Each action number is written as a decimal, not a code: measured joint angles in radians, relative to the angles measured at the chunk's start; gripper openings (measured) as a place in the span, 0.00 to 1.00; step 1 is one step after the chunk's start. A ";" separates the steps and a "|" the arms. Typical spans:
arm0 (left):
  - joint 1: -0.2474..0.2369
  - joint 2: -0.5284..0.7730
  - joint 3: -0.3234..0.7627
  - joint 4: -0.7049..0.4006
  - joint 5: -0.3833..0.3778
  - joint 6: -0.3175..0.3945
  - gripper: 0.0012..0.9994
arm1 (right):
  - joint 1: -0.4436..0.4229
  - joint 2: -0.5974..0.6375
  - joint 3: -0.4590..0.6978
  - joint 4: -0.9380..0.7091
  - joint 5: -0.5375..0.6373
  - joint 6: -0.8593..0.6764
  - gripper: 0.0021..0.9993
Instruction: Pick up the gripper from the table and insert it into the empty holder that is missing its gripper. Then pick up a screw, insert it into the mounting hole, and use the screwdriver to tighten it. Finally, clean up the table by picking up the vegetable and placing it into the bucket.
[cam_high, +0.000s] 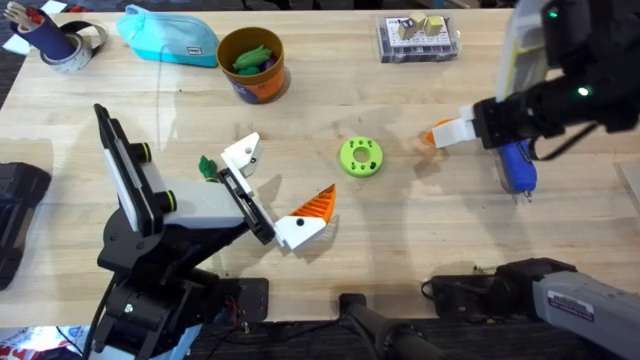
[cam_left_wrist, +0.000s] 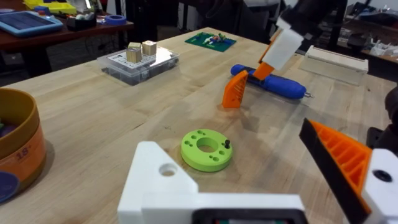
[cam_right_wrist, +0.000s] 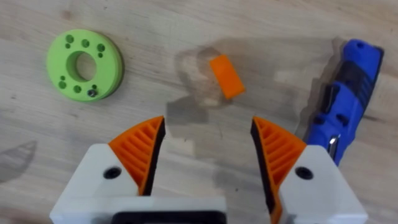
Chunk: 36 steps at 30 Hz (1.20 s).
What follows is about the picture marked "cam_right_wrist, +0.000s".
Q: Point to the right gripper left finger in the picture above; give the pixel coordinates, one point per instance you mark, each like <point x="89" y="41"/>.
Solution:
<point x="124" y="168"/>

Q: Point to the small silver screw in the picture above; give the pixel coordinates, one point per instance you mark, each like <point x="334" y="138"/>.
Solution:
<point x="91" y="93"/>

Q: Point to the orange ribbed wedge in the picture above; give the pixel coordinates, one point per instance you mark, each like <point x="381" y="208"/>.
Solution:
<point x="226" y="76"/>

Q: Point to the green disc with holes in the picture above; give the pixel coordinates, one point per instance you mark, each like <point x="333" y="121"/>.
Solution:
<point x="62" y="62"/>

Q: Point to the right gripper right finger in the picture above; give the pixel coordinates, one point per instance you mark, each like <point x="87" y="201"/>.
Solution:
<point x="298" y="180"/>

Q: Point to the blue electric screwdriver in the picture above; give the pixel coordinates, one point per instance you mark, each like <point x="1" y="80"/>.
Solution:
<point x="345" y="99"/>

